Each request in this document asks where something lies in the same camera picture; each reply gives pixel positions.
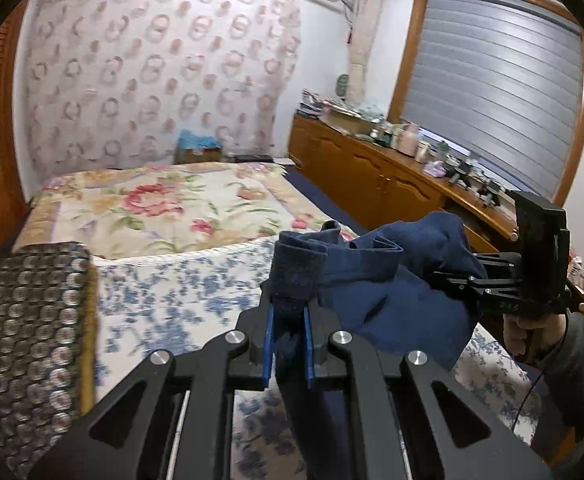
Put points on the blue floral white quilt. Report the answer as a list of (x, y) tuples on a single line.
[(179, 302)]

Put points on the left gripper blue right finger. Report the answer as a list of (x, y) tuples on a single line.
[(323, 369)]

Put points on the circle-patterned cloth headboard cover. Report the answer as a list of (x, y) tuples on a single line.
[(112, 83)]

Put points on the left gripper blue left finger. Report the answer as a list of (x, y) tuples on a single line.
[(254, 365)]

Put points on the navy blue garment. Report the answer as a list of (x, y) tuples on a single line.
[(378, 286)]

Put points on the navy blue bed sheet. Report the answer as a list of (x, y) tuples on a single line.
[(320, 199)]

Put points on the beige tied curtain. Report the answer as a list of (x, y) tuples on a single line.
[(366, 17)]

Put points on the pink floral cream bedspread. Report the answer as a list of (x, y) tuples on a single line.
[(150, 211)]

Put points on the wooden sideboard cabinet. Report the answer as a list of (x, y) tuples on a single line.
[(377, 186)]

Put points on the pink jar on sideboard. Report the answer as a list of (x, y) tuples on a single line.
[(409, 139)]

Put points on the grey window blind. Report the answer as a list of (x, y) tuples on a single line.
[(503, 79)]

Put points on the cardboard box on sideboard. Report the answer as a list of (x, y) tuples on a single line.
[(349, 123)]

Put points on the black circle-patterned folded cloth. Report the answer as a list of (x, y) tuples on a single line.
[(42, 305)]

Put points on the right hand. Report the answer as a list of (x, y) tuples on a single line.
[(531, 340)]

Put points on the teal item behind bed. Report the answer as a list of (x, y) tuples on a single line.
[(192, 149)]

